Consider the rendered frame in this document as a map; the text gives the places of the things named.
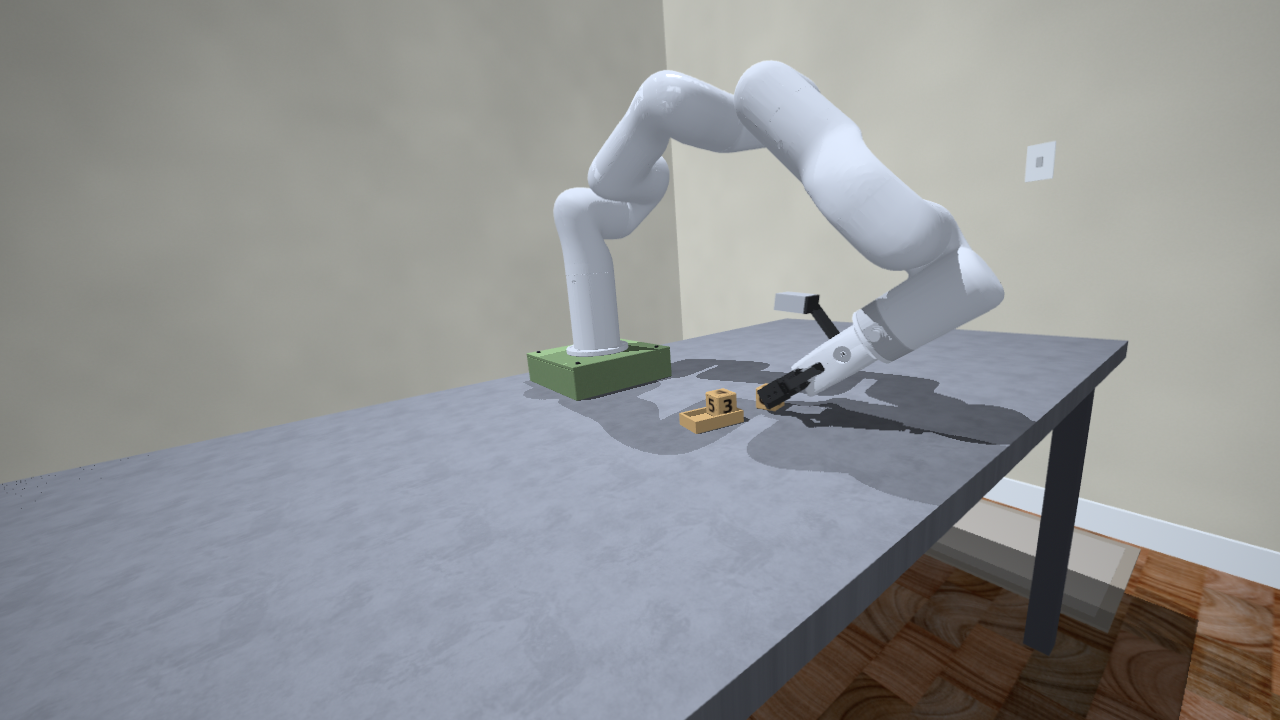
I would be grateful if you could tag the tan wooden tray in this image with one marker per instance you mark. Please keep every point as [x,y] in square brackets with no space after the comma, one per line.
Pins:
[699,421]

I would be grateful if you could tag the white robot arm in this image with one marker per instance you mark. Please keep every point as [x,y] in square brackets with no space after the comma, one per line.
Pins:
[879,215]

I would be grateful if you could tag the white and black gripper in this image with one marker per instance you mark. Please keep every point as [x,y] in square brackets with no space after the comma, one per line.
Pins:
[840,357]

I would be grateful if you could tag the tan wooden number cube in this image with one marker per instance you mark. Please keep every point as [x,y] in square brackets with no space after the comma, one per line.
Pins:
[760,404]
[720,401]

